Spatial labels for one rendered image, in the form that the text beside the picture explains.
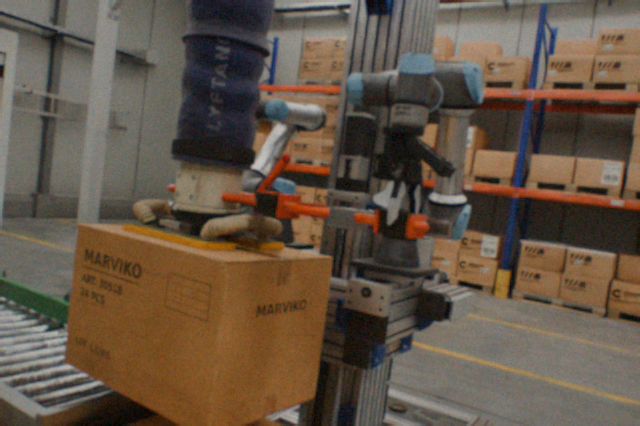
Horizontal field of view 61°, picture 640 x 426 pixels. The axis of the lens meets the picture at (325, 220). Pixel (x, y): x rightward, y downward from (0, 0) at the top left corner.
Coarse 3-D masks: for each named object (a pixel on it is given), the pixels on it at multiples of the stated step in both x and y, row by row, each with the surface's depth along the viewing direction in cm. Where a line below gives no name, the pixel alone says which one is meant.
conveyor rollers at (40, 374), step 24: (0, 312) 234; (24, 312) 242; (0, 336) 208; (24, 336) 208; (48, 336) 214; (0, 360) 182; (24, 360) 188; (48, 360) 187; (24, 384) 171; (48, 384) 169; (72, 384) 175; (96, 384) 173; (48, 408) 152
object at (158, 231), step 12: (132, 228) 147; (144, 228) 145; (156, 228) 144; (168, 228) 148; (192, 228) 139; (168, 240) 138; (180, 240) 136; (192, 240) 133; (204, 240) 133; (216, 240) 136
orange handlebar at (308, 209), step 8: (224, 200) 144; (232, 200) 142; (240, 200) 140; (248, 200) 138; (288, 208) 131; (296, 208) 129; (304, 208) 128; (312, 208) 127; (320, 208) 126; (328, 208) 125; (312, 216) 127; (320, 216) 129; (328, 216) 124; (360, 216) 119; (368, 216) 118; (368, 224) 119; (416, 224) 112; (424, 224) 113
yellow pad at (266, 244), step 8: (232, 240) 152; (240, 240) 150; (248, 240) 149; (256, 240) 149; (264, 240) 151; (272, 240) 153; (256, 248) 146; (264, 248) 147; (272, 248) 150; (280, 248) 153
